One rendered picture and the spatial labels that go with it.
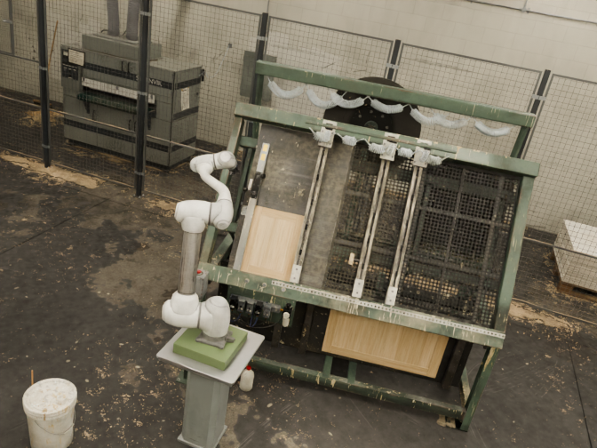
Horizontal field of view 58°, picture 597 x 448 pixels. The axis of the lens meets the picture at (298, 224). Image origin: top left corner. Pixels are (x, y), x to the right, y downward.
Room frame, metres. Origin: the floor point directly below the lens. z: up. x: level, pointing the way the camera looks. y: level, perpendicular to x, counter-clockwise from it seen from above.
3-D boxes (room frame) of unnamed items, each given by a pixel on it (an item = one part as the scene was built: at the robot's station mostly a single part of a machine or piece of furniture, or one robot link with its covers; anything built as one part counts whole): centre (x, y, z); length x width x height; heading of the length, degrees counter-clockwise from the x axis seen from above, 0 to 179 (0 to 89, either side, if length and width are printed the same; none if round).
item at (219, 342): (2.68, 0.37, 0.84); 0.22 x 0.18 x 0.06; 81
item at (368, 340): (3.44, -0.80, 0.52); 0.90 x 0.02 x 0.55; 84
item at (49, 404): (2.43, 1.30, 0.24); 0.32 x 0.30 x 0.47; 76
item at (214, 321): (2.68, 0.39, 0.98); 0.18 x 0.16 x 0.22; 101
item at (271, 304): (3.21, 0.17, 0.69); 0.50 x 0.14 x 0.24; 84
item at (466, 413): (3.93, -0.50, 0.41); 2.20 x 1.38 x 0.83; 84
